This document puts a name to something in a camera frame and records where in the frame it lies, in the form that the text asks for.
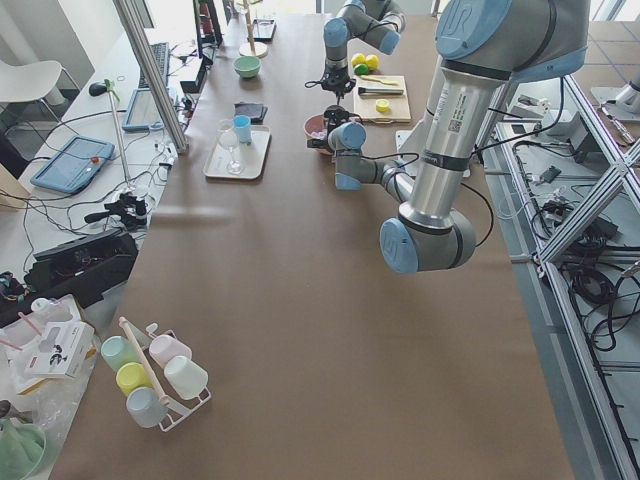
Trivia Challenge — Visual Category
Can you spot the green lime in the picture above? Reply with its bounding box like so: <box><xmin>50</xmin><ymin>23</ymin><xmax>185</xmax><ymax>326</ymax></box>
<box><xmin>353</xmin><ymin>64</ymin><xmax>370</xmax><ymax>76</ymax></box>

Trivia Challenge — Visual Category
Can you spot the yellow plastic knife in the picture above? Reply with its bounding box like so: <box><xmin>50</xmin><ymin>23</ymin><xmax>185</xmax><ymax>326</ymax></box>
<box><xmin>360</xmin><ymin>75</ymin><xmax>399</xmax><ymax>86</ymax></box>

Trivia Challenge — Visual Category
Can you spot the white cup drying rack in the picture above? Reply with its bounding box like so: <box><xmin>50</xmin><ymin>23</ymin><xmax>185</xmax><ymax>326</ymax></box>
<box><xmin>118</xmin><ymin>317</ymin><xmax>212</xmax><ymax>432</ymax></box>

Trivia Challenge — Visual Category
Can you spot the yellow lemon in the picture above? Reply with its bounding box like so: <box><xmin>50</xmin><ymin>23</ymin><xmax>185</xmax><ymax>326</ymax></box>
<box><xmin>365</xmin><ymin>54</ymin><xmax>379</xmax><ymax>71</ymax></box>
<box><xmin>350</xmin><ymin>53</ymin><xmax>366</xmax><ymax>67</ymax></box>

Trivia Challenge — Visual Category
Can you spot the white chair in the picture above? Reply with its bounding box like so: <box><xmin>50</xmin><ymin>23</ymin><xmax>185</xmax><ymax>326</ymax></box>
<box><xmin>0</xmin><ymin>60</ymin><xmax>67</xmax><ymax>121</ymax></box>

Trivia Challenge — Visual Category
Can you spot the black keyboard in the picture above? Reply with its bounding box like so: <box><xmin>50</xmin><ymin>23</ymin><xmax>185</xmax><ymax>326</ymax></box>
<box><xmin>137</xmin><ymin>42</ymin><xmax>171</xmax><ymax>91</ymax></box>

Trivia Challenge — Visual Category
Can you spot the pastel pink cup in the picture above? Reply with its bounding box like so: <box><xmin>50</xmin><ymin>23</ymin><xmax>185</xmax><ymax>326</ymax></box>
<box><xmin>149</xmin><ymin>334</ymin><xmax>192</xmax><ymax>368</ymax></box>

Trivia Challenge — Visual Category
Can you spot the grey folded cloth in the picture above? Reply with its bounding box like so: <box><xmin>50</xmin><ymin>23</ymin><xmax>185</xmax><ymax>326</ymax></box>
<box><xmin>234</xmin><ymin>102</ymin><xmax>268</xmax><ymax>124</ymax></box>

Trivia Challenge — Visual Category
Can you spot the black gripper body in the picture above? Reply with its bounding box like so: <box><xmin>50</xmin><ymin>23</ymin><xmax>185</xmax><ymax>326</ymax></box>
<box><xmin>323</xmin><ymin>105</ymin><xmax>361</xmax><ymax>150</ymax></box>
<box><xmin>320</xmin><ymin>69</ymin><xmax>354</xmax><ymax>93</ymax></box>

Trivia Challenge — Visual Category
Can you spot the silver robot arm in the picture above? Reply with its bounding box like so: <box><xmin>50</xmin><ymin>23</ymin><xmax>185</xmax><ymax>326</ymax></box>
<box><xmin>320</xmin><ymin>0</ymin><xmax>406</xmax><ymax>100</ymax></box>
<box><xmin>308</xmin><ymin>0</ymin><xmax>590</xmax><ymax>273</ymax></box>

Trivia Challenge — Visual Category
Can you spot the clear wine glass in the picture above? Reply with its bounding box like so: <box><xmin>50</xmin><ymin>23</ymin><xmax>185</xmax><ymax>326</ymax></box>
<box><xmin>217</xmin><ymin>119</ymin><xmax>244</xmax><ymax>175</ymax></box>

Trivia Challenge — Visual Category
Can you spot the wooden cup tree stand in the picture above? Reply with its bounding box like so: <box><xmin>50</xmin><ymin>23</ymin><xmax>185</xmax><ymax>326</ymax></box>
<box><xmin>234</xmin><ymin>0</ymin><xmax>268</xmax><ymax>58</ymax></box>

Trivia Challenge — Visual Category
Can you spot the pastel green cup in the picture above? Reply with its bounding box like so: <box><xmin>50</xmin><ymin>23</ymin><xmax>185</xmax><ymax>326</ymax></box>
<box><xmin>100</xmin><ymin>336</ymin><xmax>138</xmax><ymax>373</ymax></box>

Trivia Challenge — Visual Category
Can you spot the pastel yellow cup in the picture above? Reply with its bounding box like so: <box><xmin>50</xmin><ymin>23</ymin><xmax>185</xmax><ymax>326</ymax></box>
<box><xmin>116</xmin><ymin>362</ymin><xmax>152</xmax><ymax>397</ymax></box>

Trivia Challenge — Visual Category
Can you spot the white product box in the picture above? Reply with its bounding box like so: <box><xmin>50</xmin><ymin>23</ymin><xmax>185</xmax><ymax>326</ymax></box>
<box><xmin>25</xmin><ymin>321</ymin><xmax>94</xmax><ymax>379</ymax></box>

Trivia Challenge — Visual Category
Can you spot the wooden cutting board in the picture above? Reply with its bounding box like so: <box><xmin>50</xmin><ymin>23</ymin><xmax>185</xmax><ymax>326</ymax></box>
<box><xmin>351</xmin><ymin>75</ymin><xmax>411</xmax><ymax>123</ymax></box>

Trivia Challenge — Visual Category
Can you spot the steel muddler rod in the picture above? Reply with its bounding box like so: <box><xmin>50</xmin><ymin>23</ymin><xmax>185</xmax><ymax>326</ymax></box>
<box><xmin>358</xmin><ymin>87</ymin><xmax>404</xmax><ymax>96</ymax></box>

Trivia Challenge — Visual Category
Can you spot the aluminium frame post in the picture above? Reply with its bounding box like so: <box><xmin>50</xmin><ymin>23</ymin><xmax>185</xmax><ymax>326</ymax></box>
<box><xmin>113</xmin><ymin>0</ymin><xmax>188</xmax><ymax>155</ymax></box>

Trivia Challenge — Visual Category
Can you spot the blue teach pendant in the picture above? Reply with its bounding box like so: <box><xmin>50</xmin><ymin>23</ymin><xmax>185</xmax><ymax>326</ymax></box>
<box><xmin>30</xmin><ymin>135</ymin><xmax>115</xmax><ymax>194</ymax></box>
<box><xmin>122</xmin><ymin>88</ymin><xmax>164</xmax><ymax>132</ymax></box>

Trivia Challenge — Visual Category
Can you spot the cream serving tray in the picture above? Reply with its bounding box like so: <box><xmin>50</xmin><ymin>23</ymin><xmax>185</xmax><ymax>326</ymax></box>
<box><xmin>203</xmin><ymin>125</ymin><xmax>271</xmax><ymax>180</ymax></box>

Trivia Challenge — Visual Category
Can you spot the pastel blue grey cup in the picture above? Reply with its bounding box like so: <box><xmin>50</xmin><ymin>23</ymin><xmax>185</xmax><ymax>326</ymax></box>
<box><xmin>126</xmin><ymin>387</ymin><xmax>168</xmax><ymax>428</ymax></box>

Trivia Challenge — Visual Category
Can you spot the mint green bowl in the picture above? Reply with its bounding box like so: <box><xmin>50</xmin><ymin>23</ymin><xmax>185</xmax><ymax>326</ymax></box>
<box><xmin>233</xmin><ymin>56</ymin><xmax>261</xmax><ymax>79</ymax></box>

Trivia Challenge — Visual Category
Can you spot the dark glass rack tray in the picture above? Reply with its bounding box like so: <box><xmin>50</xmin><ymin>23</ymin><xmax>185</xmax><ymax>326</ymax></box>
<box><xmin>252</xmin><ymin>19</ymin><xmax>276</xmax><ymax>42</ymax></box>

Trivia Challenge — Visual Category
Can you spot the pink bowl of ice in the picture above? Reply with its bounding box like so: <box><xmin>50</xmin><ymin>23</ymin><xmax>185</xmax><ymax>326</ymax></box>
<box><xmin>303</xmin><ymin>114</ymin><xmax>333</xmax><ymax>156</ymax></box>

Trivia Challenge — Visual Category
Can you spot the half lemon slice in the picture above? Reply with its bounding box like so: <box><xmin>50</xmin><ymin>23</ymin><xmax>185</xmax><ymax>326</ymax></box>
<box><xmin>375</xmin><ymin>99</ymin><xmax>390</xmax><ymax>113</ymax></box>

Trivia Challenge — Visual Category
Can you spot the white cup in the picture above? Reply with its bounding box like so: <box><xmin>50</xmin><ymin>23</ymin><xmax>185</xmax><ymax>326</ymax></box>
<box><xmin>164</xmin><ymin>355</ymin><xmax>209</xmax><ymax>400</ymax></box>

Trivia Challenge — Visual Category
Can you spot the light blue cup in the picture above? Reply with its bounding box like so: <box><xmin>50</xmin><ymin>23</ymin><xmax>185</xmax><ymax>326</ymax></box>
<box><xmin>233</xmin><ymin>114</ymin><xmax>252</xmax><ymax>144</ymax></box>

